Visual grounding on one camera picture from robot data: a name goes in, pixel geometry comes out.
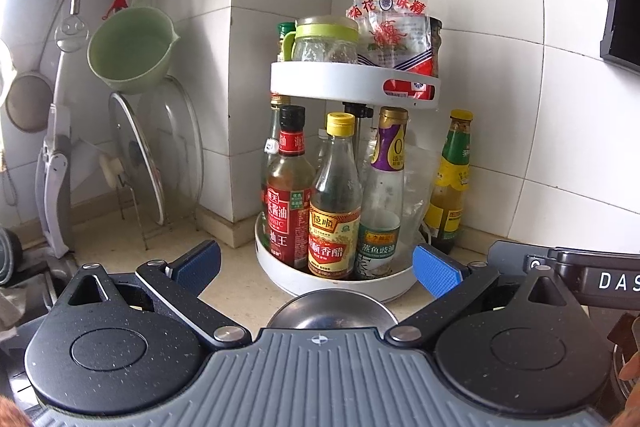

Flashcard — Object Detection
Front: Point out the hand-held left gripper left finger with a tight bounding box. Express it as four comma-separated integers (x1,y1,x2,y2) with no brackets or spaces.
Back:
67,239,251,350

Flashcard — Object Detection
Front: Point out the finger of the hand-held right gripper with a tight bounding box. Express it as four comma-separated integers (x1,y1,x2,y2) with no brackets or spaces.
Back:
487,240,556,278

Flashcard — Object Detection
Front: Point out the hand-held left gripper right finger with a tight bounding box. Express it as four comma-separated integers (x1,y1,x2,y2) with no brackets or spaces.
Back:
385,243,576,350

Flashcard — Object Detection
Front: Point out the large stainless steel bowl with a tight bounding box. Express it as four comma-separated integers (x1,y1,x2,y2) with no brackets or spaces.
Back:
267,289,399,330

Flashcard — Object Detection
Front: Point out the person's right hand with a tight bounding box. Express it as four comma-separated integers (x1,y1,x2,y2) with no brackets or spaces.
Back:
619,347,640,382

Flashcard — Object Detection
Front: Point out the purple label sauce bottle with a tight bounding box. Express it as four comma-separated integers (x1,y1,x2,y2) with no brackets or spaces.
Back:
356,106,410,280

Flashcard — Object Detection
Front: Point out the green label sauce bottle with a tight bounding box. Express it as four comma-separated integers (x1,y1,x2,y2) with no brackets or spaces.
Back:
425,109,473,255

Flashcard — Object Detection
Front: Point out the clear plastic bag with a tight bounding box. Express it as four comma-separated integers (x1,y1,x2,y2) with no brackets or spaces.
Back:
400,142,441,253

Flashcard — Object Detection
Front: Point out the red label soy sauce bottle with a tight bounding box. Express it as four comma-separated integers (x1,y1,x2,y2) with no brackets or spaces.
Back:
264,105,315,270

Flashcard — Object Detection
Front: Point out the yellow cap vinegar bottle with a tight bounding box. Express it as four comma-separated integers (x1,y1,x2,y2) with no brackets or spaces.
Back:
308,112,362,280

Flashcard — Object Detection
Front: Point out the large glass pot lid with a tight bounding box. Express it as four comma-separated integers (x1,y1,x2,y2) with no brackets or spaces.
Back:
137,74,205,220

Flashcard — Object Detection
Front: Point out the clear glass bottle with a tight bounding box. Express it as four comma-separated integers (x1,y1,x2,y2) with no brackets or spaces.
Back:
262,94,293,208

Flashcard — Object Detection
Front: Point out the dark round object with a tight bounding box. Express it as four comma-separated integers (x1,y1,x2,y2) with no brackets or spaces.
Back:
0,227,23,286

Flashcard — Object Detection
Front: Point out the white two-tier rotating rack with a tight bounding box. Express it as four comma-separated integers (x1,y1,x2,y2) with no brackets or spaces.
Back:
254,57,441,303

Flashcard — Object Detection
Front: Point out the dark glass jar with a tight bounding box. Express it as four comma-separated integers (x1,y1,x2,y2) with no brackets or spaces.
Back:
429,18,444,78

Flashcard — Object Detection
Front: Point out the green plastic water scoop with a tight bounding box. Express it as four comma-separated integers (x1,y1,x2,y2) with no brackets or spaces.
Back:
87,0,176,96

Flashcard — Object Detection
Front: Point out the mesh strainer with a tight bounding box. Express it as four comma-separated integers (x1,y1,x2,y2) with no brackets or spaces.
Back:
5,72,55,132

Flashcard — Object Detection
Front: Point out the red white seasoning bag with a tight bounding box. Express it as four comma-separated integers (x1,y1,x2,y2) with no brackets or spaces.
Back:
347,0,436,100

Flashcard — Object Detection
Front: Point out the green cap bottle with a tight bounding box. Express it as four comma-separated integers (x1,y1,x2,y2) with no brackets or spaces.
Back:
276,22,297,60

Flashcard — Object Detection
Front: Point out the green lid glass jar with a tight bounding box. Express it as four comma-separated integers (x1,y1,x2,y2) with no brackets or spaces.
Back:
282,18,361,64

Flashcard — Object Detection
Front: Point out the metal slotted spoon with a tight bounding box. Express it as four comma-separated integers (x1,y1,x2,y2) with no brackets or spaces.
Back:
54,0,92,55

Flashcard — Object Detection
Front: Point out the wire lid rack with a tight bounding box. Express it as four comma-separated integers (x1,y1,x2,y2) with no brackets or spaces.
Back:
116,184,201,252

